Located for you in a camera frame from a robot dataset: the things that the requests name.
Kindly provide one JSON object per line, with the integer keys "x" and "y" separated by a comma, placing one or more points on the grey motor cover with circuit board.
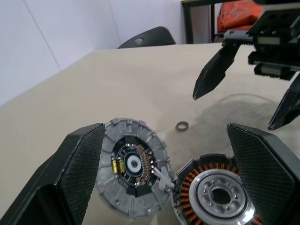
{"x": 140, "y": 199}

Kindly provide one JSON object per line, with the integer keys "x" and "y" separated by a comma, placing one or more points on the motor stator with copper windings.
{"x": 201, "y": 187}

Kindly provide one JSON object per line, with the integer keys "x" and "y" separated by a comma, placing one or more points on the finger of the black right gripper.
{"x": 288, "y": 103}
{"x": 213, "y": 72}

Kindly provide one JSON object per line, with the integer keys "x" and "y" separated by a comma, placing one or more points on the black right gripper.
{"x": 281, "y": 25}

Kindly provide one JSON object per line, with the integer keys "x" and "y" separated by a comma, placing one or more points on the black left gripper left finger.
{"x": 70, "y": 168}

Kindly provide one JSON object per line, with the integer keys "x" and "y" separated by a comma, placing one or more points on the black folding chair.
{"x": 152, "y": 37}

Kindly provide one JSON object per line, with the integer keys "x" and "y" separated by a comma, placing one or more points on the black metal frame desk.
{"x": 186, "y": 23}

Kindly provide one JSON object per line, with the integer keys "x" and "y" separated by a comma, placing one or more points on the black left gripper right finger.
{"x": 264, "y": 168}

